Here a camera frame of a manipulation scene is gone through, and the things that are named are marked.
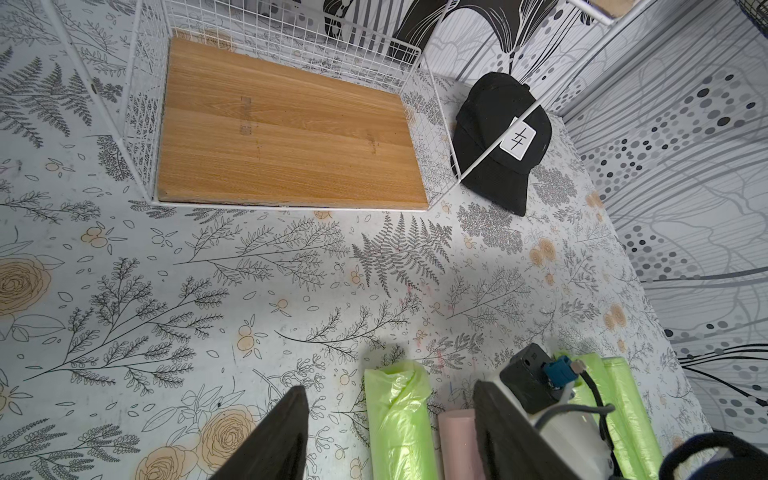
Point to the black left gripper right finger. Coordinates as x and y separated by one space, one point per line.
509 446

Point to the pink trash bag roll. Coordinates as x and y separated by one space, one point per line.
459 447

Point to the white wire wooden shelf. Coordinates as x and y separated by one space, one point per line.
272 105

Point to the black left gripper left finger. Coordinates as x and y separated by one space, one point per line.
277 447

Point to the green trash bag roll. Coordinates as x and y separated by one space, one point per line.
645 444
564 368
400 432

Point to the black cap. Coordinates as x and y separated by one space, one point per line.
498 142

